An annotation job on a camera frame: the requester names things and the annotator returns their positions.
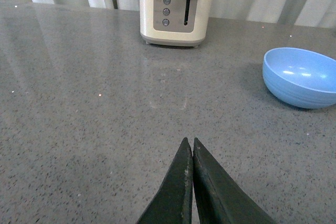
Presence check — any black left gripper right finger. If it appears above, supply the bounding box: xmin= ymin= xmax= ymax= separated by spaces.
xmin=193 ymin=138 xmax=275 ymax=223

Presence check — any blue bowl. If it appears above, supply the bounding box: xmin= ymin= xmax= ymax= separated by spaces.
xmin=262 ymin=47 xmax=335 ymax=109

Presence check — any cream two-slot toaster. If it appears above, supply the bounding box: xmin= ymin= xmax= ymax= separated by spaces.
xmin=139 ymin=0 xmax=212 ymax=47

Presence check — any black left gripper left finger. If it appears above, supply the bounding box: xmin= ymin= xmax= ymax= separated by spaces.
xmin=137 ymin=137 xmax=193 ymax=223

